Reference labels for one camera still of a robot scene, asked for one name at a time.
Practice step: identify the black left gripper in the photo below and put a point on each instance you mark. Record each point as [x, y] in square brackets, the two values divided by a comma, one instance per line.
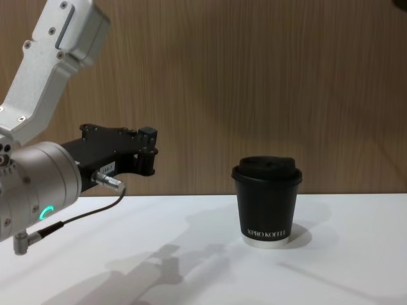
[101, 152]

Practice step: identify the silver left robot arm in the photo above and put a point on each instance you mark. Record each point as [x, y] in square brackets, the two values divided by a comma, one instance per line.
[41, 187]

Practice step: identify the black plastic cup lid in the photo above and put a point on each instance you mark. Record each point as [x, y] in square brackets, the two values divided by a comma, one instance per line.
[266, 170]

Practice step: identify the black paper coffee cup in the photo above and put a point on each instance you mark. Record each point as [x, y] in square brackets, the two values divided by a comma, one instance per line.
[266, 209]

